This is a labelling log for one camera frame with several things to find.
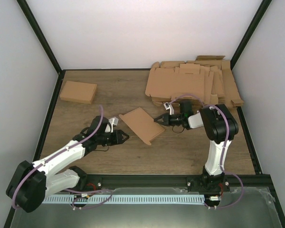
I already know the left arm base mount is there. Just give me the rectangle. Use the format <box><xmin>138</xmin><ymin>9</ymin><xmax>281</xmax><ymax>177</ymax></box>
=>
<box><xmin>56</xmin><ymin>166</ymin><xmax>102</xmax><ymax>194</ymax></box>

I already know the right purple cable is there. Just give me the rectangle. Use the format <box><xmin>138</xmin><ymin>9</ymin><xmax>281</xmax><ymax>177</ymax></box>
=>
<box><xmin>168</xmin><ymin>94</ymin><xmax>244</xmax><ymax>210</ymax></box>

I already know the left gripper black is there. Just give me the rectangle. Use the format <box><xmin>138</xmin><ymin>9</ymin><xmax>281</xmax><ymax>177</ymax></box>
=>
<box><xmin>97</xmin><ymin>130</ymin><xmax>130</xmax><ymax>146</ymax></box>

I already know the folded brown cardboard box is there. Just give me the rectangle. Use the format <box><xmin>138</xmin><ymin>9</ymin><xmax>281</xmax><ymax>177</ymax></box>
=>
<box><xmin>59</xmin><ymin>81</ymin><xmax>97</xmax><ymax>104</ymax></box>

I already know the stack of flat cardboard sheets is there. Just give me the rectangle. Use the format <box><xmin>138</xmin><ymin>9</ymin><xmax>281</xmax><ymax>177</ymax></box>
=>
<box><xmin>145</xmin><ymin>56</ymin><xmax>244</xmax><ymax>108</ymax></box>

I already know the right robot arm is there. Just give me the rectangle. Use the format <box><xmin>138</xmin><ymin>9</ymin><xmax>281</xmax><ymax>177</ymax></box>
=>
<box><xmin>154</xmin><ymin>99</ymin><xmax>239</xmax><ymax>191</ymax></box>

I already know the light blue slotted cable duct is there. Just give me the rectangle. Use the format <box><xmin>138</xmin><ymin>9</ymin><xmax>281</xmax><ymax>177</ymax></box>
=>
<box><xmin>43</xmin><ymin>194</ymin><xmax>205</xmax><ymax>205</ymax></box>

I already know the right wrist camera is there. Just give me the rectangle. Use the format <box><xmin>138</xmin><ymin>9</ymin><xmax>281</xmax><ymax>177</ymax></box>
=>
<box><xmin>163</xmin><ymin>102</ymin><xmax>174</xmax><ymax>115</ymax></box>

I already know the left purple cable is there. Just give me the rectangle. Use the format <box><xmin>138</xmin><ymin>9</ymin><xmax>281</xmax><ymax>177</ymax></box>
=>
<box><xmin>11</xmin><ymin>104</ymin><xmax>114</xmax><ymax>211</ymax></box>

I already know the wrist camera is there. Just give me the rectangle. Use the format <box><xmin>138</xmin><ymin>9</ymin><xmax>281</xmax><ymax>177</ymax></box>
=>
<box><xmin>163</xmin><ymin>102</ymin><xmax>174</xmax><ymax>115</ymax></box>
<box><xmin>106</xmin><ymin>117</ymin><xmax>119</xmax><ymax>133</ymax></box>

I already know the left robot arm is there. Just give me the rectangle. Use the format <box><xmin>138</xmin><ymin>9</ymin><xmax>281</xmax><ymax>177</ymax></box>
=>
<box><xmin>6</xmin><ymin>116</ymin><xmax>129</xmax><ymax>213</ymax></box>

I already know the black aluminium frame rail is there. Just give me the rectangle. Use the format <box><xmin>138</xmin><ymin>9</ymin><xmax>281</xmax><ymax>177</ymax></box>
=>
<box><xmin>88</xmin><ymin>174</ymin><xmax>273</xmax><ymax>190</ymax></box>

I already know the right black corner post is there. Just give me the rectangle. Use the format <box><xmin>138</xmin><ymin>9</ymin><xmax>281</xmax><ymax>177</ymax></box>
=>
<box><xmin>230</xmin><ymin>0</ymin><xmax>272</xmax><ymax>70</ymax></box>

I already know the black corner post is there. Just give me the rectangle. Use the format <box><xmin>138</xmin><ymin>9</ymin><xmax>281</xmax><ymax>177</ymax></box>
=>
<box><xmin>230</xmin><ymin>0</ymin><xmax>272</xmax><ymax>70</ymax></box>
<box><xmin>16</xmin><ymin>0</ymin><xmax>63</xmax><ymax>75</ymax></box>

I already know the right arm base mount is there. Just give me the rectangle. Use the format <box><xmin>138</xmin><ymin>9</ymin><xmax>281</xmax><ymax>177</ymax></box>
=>
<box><xmin>186</xmin><ymin>171</ymin><xmax>230</xmax><ymax>194</ymax></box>

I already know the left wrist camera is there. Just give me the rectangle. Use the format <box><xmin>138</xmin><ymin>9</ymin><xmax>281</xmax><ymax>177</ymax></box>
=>
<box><xmin>106</xmin><ymin>117</ymin><xmax>119</xmax><ymax>133</ymax></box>

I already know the purple cable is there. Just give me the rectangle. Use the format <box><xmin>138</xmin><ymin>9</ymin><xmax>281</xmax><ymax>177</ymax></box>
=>
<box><xmin>168</xmin><ymin>94</ymin><xmax>244</xmax><ymax>210</ymax></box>
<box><xmin>11</xmin><ymin>104</ymin><xmax>114</xmax><ymax>211</ymax></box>

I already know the left black corner post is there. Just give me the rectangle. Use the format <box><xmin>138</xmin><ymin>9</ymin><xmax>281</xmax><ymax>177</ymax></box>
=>
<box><xmin>16</xmin><ymin>0</ymin><xmax>63</xmax><ymax>75</ymax></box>

